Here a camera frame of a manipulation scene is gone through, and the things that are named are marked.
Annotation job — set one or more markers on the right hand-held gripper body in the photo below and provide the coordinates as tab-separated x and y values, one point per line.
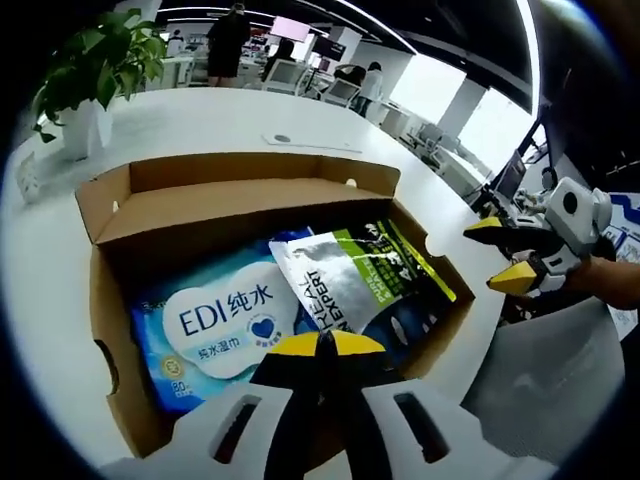
575	215

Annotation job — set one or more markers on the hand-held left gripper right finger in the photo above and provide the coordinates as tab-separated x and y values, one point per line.
360	400

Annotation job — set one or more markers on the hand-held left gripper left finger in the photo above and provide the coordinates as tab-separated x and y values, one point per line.
295	400

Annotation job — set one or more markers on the blue wet wipes pack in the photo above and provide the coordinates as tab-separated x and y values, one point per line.
215	320

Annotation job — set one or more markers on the silver green pouch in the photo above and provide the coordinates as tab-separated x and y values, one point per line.
345	275

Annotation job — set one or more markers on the brown cardboard shoe box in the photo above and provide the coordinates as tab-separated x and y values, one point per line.
210	220

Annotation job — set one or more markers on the person's right hand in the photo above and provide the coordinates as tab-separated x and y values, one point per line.
610	282

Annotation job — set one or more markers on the blue white poster board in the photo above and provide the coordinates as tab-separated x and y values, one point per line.
625	230

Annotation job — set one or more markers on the purple screen monitor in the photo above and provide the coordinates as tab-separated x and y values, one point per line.
510	177

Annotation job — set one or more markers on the grey mesh office chair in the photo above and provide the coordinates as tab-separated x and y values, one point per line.
545	380

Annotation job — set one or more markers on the white table socket strip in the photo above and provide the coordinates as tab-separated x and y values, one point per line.
310	142

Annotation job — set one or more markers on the white office chair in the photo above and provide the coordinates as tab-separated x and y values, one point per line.
285	76
341	93

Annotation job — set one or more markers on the dark screen monitor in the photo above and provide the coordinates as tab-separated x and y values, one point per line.
330	47

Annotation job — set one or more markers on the pink screen monitor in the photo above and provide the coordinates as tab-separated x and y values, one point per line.
290	28

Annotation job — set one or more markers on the white office desk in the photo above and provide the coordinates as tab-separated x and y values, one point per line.
182	72

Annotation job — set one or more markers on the potted green plant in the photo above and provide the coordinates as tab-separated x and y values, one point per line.
100	60

